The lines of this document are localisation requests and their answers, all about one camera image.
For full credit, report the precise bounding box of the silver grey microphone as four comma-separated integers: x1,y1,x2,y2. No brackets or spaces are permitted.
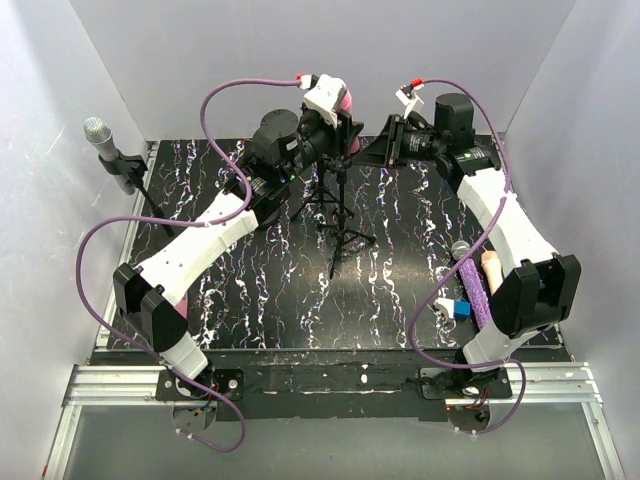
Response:
83,117,135,195

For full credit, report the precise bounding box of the purple glitter microphone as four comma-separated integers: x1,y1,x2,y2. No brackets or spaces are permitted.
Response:
451,240,492,330

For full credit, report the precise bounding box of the pink tall microphone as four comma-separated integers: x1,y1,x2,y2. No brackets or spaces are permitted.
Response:
336,90,360,156

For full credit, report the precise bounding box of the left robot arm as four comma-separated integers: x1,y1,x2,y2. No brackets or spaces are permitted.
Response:
113,109,364,400

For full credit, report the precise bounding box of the beige peach microphone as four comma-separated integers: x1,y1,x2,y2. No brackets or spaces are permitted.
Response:
481,251,503,296

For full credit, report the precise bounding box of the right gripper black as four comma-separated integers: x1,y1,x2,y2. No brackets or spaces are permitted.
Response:
351,115,445,171

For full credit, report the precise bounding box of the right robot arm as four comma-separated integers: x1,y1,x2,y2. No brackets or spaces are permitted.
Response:
354,91,581,398

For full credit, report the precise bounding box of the black stand left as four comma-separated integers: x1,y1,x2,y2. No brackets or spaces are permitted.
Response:
98,153,165,219

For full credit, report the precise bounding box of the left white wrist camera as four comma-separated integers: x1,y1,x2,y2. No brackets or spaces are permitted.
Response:
299,74,352,129

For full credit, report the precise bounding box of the pink plastic block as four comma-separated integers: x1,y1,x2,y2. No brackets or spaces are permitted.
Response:
175,294,189,319

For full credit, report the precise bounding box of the black round-base desk stand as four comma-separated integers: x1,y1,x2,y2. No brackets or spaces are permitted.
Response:
250,196,287,228

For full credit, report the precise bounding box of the black tripod stand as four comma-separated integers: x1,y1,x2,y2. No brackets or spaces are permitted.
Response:
318,156,376,279
289,158,355,221

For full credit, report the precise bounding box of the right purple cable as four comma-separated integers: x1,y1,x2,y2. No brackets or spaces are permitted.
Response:
408,77,526,434

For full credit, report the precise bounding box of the white and blue block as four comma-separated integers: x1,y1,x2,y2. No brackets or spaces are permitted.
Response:
433,297,472,321

